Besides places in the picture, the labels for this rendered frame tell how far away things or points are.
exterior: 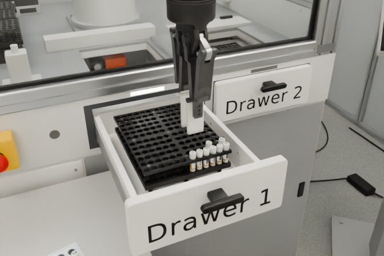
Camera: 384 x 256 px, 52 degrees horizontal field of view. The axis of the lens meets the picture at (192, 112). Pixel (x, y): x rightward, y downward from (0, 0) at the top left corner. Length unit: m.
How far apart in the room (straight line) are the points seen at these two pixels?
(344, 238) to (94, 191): 1.26
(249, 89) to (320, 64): 0.24
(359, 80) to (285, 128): 1.59
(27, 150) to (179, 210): 0.40
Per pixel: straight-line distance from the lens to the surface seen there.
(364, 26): 2.64
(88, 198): 0.89
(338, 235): 1.89
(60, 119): 0.88
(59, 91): 0.85
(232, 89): 0.98
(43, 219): 0.87
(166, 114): 0.88
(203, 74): 0.60
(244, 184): 0.68
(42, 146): 0.91
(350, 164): 2.39
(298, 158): 1.28
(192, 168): 0.74
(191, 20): 0.58
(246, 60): 0.99
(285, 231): 1.48
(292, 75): 1.07
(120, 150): 0.88
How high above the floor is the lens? 1.33
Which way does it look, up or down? 29 degrees down
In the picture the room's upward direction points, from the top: straight up
